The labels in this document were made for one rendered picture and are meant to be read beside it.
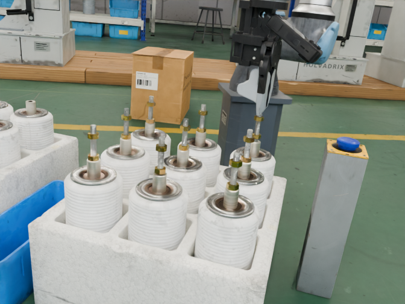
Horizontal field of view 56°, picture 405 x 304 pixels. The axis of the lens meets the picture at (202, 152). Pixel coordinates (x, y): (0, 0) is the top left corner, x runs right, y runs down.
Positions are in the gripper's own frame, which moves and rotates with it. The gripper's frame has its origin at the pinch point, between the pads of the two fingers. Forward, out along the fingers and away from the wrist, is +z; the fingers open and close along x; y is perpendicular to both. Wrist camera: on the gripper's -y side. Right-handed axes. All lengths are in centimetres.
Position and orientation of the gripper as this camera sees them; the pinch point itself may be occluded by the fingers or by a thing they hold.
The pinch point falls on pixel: (263, 108)
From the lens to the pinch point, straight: 78.1
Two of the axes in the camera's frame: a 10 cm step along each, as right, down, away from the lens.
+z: -0.9, 9.3, 3.6
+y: -9.1, -2.2, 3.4
